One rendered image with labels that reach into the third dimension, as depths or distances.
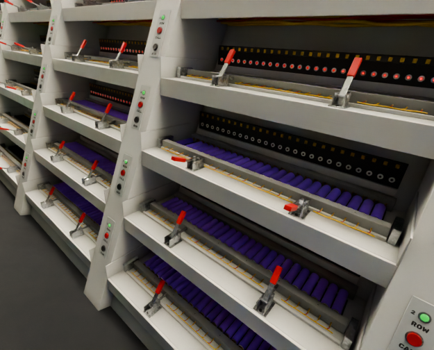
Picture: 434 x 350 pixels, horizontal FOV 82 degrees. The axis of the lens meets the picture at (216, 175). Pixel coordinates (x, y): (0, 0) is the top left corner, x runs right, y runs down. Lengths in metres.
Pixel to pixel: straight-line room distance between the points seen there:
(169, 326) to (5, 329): 0.41
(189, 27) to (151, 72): 0.16
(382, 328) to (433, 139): 0.28
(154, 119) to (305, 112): 0.41
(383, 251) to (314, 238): 0.10
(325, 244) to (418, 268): 0.12
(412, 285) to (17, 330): 0.86
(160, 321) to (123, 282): 0.17
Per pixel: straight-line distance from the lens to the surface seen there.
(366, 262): 0.46
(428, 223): 0.45
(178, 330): 0.74
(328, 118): 0.47
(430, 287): 0.47
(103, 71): 0.96
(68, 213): 1.17
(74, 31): 1.38
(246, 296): 0.57
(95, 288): 0.93
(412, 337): 0.48
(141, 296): 0.81
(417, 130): 0.46
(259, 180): 0.54
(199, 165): 0.60
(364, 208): 0.53
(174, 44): 0.75
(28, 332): 0.88
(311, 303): 0.57
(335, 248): 0.47
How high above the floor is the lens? 0.61
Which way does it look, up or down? 8 degrees down
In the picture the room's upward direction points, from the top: 18 degrees clockwise
